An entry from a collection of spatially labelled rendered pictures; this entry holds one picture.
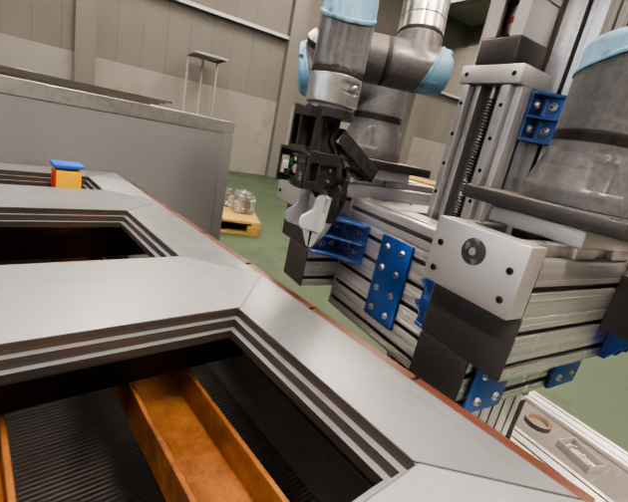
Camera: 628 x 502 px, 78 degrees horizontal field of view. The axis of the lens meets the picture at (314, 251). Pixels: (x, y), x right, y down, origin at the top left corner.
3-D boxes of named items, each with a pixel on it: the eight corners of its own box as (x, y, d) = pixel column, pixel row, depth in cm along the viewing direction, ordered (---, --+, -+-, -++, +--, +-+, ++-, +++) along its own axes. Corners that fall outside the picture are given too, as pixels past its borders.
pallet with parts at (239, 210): (248, 216, 466) (252, 189, 457) (262, 237, 394) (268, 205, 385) (142, 204, 423) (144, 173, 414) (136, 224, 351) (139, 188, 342)
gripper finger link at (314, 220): (286, 247, 60) (297, 188, 58) (314, 246, 64) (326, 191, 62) (298, 254, 58) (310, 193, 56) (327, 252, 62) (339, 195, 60)
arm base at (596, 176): (550, 198, 67) (572, 139, 64) (655, 224, 55) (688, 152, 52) (497, 189, 59) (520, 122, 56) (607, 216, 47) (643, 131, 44)
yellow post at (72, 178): (55, 250, 93) (56, 170, 88) (51, 243, 97) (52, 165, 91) (79, 249, 97) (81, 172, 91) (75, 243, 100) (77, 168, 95)
